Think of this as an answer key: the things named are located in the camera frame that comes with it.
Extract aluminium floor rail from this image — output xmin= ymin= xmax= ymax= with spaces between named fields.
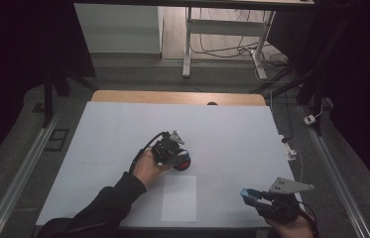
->
xmin=0 ymin=107 xmax=66 ymax=238
xmin=299 ymin=104 xmax=370 ymax=238

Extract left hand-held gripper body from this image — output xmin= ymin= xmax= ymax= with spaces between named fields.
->
xmin=151 ymin=130 xmax=187 ymax=167

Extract black metal stand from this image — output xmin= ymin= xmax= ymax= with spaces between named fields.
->
xmin=251 ymin=19 xmax=339 ymax=137
xmin=32 ymin=62 xmax=98 ymax=129

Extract large white table mat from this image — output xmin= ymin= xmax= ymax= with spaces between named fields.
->
xmin=36 ymin=101 xmax=304 ymax=230

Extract right hand-held gripper cable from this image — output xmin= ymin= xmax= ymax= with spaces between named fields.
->
xmin=300 ymin=200 xmax=319 ymax=238

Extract round red ink pad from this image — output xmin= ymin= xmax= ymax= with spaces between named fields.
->
xmin=172 ymin=150 xmax=192 ymax=173

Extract left hand-held gripper cable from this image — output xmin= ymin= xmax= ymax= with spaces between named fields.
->
xmin=128 ymin=131 xmax=172 ymax=174

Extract hand-held gripper cable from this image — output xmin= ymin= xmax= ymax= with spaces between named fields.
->
xmin=300 ymin=200 xmax=319 ymax=238
xmin=128 ymin=131 xmax=172 ymax=174

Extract black floor cables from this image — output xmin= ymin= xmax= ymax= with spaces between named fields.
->
xmin=190 ymin=8 xmax=290 ymax=68

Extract person's right hand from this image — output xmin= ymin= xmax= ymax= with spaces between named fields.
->
xmin=265 ymin=213 xmax=315 ymax=238

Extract small blue box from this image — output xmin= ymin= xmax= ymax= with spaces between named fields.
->
xmin=239 ymin=187 xmax=263 ymax=204

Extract person's left hand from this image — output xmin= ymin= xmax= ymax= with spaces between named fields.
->
xmin=131 ymin=148 xmax=175 ymax=190

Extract dark curtain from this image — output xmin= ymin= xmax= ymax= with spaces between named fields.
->
xmin=268 ymin=0 xmax=370 ymax=204
xmin=0 ymin=0 xmax=97 ymax=181

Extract white paper sheet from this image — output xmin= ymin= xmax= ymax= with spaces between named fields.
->
xmin=161 ymin=175 xmax=197 ymax=223

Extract white power strip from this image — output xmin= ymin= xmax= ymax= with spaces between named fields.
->
xmin=278 ymin=133 xmax=298 ymax=163

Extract white desk frame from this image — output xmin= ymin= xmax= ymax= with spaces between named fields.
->
xmin=182 ymin=6 xmax=277 ymax=80

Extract wooden table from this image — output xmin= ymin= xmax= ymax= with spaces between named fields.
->
xmin=90 ymin=89 xmax=267 ymax=107

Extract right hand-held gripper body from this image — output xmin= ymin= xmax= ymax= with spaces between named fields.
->
xmin=255 ymin=177 xmax=315 ymax=224

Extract thin white cable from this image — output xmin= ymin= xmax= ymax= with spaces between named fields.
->
xmin=293 ymin=148 xmax=306 ymax=182

